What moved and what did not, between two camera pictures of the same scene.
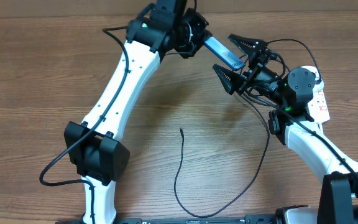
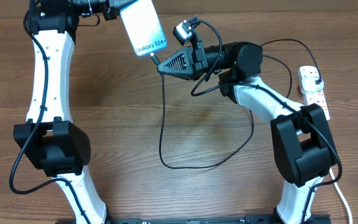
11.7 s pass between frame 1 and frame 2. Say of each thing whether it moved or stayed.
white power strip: stayed
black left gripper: moved
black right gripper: moved
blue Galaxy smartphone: moved
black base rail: stayed
